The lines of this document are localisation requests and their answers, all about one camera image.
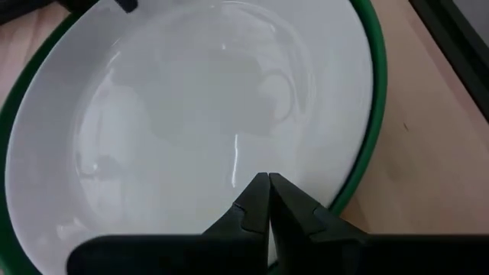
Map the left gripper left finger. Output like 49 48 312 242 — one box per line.
201 172 270 275

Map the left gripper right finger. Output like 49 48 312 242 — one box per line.
269 172 368 275

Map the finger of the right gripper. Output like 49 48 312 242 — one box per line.
0 0 101 26
114 0 138 14

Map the white plate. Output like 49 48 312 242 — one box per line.
4 0 374 275

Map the green plate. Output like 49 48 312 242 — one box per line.
0 0 389 275

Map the black table frame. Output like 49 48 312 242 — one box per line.
407 0 489 124

